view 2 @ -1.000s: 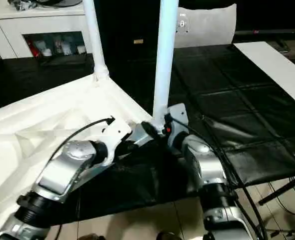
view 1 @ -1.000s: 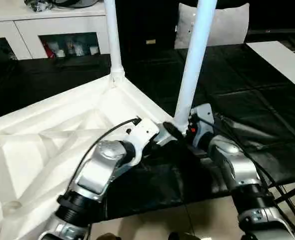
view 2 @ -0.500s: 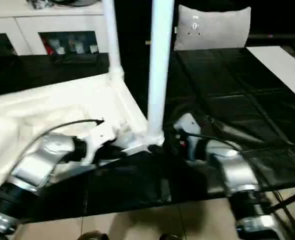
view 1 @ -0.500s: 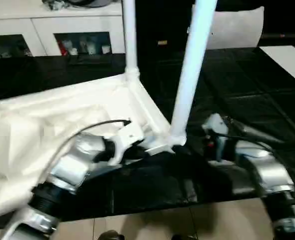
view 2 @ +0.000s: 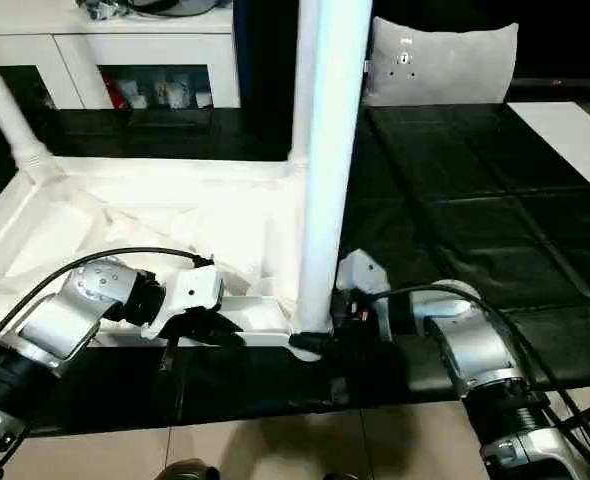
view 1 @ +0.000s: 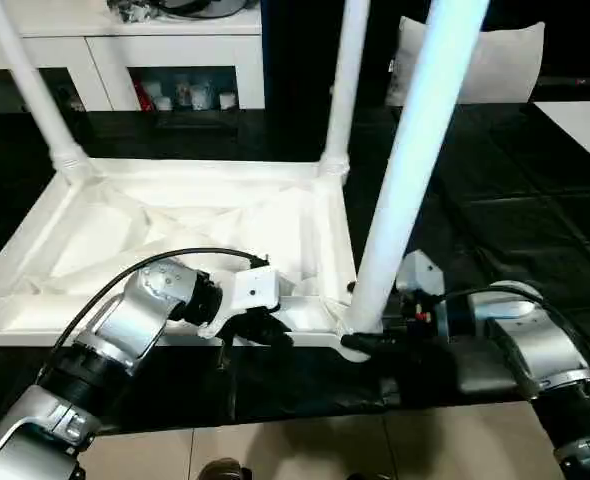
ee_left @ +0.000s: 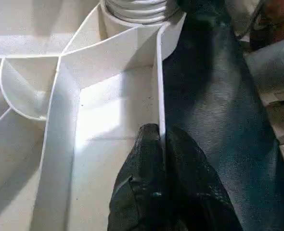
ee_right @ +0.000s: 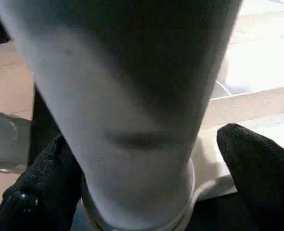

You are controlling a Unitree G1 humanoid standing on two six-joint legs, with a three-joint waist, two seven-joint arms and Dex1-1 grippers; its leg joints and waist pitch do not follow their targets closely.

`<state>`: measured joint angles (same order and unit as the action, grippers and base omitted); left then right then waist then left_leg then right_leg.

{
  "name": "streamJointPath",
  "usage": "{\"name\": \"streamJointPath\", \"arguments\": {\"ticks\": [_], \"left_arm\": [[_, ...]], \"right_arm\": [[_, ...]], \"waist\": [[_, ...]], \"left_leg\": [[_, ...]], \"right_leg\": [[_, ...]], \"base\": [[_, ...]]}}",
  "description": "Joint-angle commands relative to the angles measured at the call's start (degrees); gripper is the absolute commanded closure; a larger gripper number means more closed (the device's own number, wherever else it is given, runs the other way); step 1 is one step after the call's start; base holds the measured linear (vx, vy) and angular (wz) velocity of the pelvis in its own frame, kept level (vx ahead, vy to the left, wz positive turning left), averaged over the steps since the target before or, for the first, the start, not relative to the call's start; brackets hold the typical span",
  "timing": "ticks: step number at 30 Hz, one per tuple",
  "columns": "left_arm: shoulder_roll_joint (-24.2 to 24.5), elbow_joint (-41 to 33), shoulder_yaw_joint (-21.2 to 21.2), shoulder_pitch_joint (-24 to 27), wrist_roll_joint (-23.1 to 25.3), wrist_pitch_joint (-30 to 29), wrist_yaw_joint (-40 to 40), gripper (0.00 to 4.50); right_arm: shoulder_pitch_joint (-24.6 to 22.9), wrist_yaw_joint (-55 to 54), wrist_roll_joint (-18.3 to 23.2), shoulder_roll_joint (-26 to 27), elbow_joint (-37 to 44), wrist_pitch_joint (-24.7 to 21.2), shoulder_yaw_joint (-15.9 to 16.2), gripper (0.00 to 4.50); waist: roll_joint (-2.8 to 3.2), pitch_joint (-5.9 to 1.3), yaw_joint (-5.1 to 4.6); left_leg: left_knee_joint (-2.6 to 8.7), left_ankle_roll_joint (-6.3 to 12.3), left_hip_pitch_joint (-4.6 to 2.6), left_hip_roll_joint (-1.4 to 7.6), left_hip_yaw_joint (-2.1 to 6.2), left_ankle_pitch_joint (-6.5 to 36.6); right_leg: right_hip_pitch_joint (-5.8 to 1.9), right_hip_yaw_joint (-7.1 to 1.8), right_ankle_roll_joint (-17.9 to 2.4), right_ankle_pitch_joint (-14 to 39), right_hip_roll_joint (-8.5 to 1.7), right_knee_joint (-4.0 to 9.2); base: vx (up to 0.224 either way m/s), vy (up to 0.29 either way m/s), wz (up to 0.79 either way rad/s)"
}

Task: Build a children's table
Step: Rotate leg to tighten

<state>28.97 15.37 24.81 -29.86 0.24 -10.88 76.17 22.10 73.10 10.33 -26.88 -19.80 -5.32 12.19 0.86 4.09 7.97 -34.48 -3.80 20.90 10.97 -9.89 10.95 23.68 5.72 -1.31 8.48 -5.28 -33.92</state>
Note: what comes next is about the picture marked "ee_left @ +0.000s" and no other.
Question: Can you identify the white plastic table leg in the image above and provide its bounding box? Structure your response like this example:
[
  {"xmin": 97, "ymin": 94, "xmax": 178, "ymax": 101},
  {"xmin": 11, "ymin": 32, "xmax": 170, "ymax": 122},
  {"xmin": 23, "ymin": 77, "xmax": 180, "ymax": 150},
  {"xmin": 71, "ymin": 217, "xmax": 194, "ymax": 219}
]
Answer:
[{"xmin": 102, "ymin": 0, "xmax": 179, "ymax": 25}]

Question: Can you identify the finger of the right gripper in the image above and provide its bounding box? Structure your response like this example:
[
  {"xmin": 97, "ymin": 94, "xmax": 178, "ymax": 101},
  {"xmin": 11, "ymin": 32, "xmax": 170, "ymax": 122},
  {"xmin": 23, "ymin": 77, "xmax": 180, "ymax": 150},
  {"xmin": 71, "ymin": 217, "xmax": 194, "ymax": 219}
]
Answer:
[{"xmin": 176, "ymin": 0, "xmax": 232, "ymax": 27}]

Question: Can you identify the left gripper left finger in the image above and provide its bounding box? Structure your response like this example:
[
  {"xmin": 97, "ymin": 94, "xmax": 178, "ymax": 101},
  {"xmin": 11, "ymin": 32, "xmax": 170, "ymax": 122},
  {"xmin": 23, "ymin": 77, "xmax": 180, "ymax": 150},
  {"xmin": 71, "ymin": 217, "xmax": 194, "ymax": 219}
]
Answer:
[{"xmin": 106, "ymin": 123, "xmax": 168, "ymax": 231}]

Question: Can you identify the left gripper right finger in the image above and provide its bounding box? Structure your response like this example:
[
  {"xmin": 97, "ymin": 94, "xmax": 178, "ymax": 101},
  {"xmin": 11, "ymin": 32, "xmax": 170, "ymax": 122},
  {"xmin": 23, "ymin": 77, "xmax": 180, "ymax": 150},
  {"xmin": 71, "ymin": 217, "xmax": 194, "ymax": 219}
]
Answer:
[{"xmin": 164, "ymin": 126, "xmax": 244, "ymax": 231}]

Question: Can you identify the black work mat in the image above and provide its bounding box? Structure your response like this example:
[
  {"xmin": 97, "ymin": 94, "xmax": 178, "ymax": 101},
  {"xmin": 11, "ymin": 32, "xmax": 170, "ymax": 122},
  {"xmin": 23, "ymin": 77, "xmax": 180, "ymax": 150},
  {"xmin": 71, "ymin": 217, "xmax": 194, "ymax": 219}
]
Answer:
[{"xmin": 159, "ymin": 10, "xmax": 284, "ymax": 231}]

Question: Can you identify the white plastic table top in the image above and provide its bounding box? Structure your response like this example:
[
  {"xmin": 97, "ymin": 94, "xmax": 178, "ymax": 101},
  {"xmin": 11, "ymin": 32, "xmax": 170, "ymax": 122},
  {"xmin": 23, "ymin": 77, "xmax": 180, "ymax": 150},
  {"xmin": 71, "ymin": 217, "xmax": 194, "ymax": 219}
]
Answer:
[{"xmin": 0, "ymin": 0, "xmax": 187, "ymax": 231}]

